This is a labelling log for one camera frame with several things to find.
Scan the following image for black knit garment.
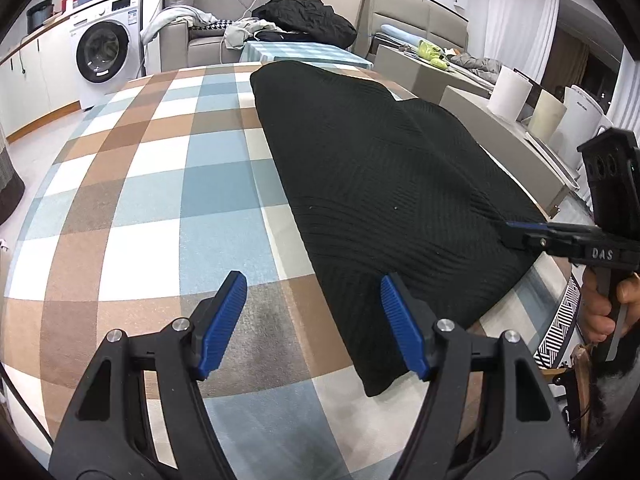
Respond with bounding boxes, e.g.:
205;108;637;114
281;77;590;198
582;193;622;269
250;60;551;398

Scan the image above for checked blanket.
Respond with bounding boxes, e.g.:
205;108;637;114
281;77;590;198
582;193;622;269
0;62;576;480

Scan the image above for black cable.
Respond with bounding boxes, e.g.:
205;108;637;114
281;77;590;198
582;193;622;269
0;360;56;448

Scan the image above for dark basket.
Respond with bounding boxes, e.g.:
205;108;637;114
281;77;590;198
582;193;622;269
0;130;27;226

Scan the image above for grey cabinet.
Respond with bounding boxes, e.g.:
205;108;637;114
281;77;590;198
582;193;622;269
440;85;581;217

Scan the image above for blue rolled mat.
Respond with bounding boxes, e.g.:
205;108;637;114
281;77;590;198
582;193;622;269
380;24;422;47

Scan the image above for beige paper roll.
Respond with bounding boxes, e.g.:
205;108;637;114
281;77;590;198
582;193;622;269
529;91;567;142

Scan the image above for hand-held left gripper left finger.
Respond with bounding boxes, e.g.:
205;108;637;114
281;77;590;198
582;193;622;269
47;270;248;480

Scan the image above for grey low table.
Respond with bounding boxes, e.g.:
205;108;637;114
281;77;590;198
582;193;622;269
372;44;497;107

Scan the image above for white curtain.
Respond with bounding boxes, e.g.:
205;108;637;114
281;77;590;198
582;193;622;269
487;0;560;81

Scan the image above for grey sofa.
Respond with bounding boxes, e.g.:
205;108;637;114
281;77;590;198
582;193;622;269
159;0;361;72

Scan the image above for light crumpled clothes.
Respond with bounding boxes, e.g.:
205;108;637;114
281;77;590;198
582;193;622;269
222;17;279;52

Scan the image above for yellow-green toy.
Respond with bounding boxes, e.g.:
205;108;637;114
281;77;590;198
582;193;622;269
417;40;447;69

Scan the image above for dark cooking pot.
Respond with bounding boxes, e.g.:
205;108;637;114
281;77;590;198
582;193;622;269
26;0;55;31

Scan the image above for white kitchen counter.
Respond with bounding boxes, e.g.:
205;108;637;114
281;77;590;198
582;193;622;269
0;10;81;142

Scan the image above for beige padded headboard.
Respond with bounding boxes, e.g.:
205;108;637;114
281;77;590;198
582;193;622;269
360;0;471;61

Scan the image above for striped rug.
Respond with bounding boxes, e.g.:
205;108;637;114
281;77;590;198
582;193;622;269
534;275;582;367

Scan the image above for person's right hand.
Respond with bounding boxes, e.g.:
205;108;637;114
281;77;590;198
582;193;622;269
580;267;640;345

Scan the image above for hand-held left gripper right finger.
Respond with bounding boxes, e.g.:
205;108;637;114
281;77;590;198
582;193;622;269
380;272;581;480

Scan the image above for blue checked cloth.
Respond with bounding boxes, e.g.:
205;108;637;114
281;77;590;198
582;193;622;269
240;40;373;69

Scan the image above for grey padded jacket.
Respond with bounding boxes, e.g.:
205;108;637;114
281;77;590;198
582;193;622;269
447;52;503;79

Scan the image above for white paper roll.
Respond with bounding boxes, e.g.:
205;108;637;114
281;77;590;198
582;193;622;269
487;66;533;122

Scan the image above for black jacket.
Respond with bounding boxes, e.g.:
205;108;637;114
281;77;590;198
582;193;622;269
251;0;357;51

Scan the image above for grey clothes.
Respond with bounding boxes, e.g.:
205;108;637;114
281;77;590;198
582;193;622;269
140;5;195;44

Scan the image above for white appliance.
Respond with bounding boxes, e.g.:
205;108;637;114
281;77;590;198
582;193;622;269
562;85;613;157

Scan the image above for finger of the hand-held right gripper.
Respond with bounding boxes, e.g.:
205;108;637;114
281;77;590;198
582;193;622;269
500;220;556;252

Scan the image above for white washing machine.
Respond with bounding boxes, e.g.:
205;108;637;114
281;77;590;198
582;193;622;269
67;0;146;111

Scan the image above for dark fluffy cloth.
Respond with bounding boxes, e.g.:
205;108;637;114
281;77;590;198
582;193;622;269
575;367;640;463

